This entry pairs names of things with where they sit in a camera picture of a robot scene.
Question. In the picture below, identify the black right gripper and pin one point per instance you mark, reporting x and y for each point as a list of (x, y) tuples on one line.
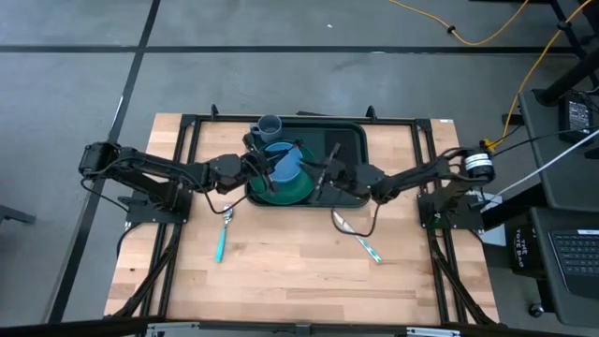
[(351, 180)]

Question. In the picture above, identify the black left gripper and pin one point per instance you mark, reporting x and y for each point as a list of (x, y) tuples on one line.
[(229, 171)]

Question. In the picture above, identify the blue bowl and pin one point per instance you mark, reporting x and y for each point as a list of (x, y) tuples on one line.
[(287, 168)]

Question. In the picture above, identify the grey mug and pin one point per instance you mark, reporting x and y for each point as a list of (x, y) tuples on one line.
[(269, 128)]

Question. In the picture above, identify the green plate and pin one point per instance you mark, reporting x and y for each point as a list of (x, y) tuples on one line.
[(285, 194)]

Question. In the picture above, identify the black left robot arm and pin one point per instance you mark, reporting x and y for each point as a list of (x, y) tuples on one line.
[(150, 168)]

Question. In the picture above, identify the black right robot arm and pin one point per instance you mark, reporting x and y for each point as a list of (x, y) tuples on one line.
[(421, 174)]

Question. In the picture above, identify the dark green tray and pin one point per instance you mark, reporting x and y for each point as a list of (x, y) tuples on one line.
[(309, 133)]

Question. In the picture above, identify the black tote bag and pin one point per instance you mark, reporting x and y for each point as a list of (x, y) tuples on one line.
[(524, 248)]

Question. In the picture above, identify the grey desk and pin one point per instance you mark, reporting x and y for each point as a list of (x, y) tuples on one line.
[(575, 187)]

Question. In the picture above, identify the black caster wheel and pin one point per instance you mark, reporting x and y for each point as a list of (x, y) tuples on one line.
[(536, 310)]

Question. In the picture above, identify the black power adapter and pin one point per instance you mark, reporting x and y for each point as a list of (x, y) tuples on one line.
[(576, 117)]

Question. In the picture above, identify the black stand leg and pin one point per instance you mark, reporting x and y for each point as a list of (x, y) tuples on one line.
[(568, 75)]

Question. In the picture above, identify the black crossbar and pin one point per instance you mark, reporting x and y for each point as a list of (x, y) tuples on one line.
[(70, 327)]

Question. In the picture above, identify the grey metal foot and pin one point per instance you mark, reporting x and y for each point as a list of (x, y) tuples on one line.
[(14, 215)]

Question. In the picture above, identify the grey laptop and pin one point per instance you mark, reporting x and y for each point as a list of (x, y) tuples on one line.
[(578, 255)]

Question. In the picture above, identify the black aluminium table frame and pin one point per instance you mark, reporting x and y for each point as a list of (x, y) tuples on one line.
[(224, 118)]

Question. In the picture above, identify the silver bracket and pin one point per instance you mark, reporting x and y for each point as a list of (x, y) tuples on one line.
[(433, 332), (173, 327)]

